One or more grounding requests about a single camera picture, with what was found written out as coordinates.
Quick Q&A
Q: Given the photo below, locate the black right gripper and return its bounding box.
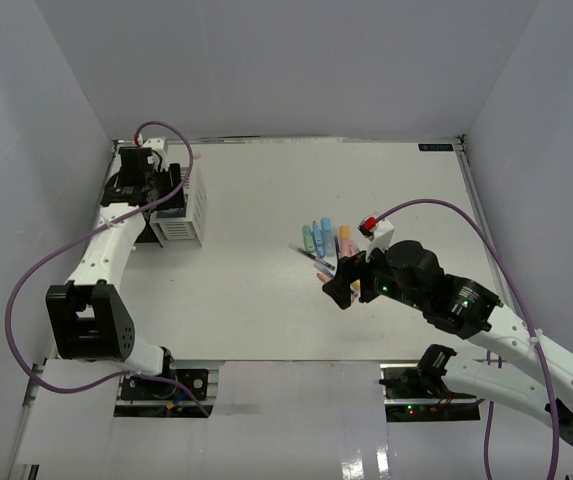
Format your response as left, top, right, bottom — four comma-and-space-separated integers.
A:
322, 237, 426, 313

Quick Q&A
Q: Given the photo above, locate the orange capped highlighter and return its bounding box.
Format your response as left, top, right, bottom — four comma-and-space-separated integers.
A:
339, 225, 351, 256

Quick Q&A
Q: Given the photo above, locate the light blue L-point highlighter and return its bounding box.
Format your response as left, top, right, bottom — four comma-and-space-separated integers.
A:
321, 217, 335, 256

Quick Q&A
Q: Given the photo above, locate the blue white tape roll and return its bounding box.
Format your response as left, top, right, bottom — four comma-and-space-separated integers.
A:
157, 209, 185, 218

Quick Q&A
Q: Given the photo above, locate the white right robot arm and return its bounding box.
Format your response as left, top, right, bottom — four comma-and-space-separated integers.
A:
322, 240, 573, 446

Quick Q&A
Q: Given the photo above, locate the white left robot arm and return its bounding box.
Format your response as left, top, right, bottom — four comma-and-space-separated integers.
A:
45, 138, 185, 399

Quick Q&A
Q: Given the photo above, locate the pink highlighter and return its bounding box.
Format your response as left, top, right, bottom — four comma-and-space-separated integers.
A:
350, 242, 360, 256

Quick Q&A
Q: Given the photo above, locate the blue gel pen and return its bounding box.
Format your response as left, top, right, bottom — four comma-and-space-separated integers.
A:
314, 263, 335, 277

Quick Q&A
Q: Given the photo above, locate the white slotted organizer box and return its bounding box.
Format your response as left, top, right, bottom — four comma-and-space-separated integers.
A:
149, 166, 207, 247

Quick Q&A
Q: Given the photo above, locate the purple gel pen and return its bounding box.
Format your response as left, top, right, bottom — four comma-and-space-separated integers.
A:
334, 234, 342, 263

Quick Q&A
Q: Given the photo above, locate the black gel pen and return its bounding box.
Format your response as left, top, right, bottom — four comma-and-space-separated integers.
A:
288, 243, 335, 271

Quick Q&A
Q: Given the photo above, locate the blue uncapped highlighter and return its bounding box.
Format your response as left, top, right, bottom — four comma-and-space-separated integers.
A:
312, 221, 325, 258

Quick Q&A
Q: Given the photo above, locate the black slotted organizer box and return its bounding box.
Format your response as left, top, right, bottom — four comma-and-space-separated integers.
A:
135, 223, 159, 244

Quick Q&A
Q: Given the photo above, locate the green capped highlighter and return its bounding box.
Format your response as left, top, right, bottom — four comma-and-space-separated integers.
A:
302, 225, 316, 253

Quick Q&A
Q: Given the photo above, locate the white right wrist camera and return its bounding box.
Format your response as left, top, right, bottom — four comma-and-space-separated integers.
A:
358, 216, 395, 259

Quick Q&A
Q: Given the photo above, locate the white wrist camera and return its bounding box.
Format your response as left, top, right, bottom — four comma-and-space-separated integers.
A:
134, 134, 168, 171
358, 216, 395, 259

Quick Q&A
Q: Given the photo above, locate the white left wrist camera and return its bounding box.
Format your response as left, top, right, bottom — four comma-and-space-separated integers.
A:
134, 134, 168, 171

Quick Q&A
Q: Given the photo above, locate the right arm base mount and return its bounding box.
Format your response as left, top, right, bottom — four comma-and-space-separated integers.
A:
379, 363, 481, 424

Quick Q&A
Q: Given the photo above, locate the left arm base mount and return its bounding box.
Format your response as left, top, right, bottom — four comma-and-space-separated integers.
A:
113, 368, 217, 419

